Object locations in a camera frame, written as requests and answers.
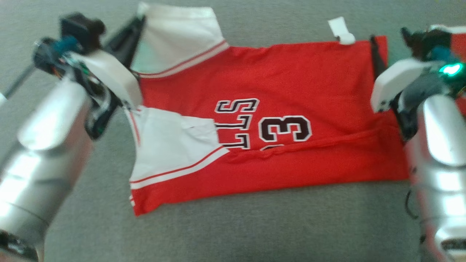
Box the red basketball jersey white sleeves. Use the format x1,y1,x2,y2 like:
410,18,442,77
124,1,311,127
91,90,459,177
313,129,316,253
127,2,410,217

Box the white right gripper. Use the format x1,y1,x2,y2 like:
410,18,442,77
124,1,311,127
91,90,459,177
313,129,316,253
370,35,438,113

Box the red shorts white stripe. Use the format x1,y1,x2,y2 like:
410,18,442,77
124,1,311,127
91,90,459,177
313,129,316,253
430,24,466,117

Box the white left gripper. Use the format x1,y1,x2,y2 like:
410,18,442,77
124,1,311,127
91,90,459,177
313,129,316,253
71,17,146,109

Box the grey fabric sofa seat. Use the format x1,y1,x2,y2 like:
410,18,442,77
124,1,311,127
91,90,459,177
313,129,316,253
0,0,466,262

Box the black left cable blue plug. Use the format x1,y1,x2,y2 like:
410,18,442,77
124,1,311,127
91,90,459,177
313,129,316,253
3,36,82,98

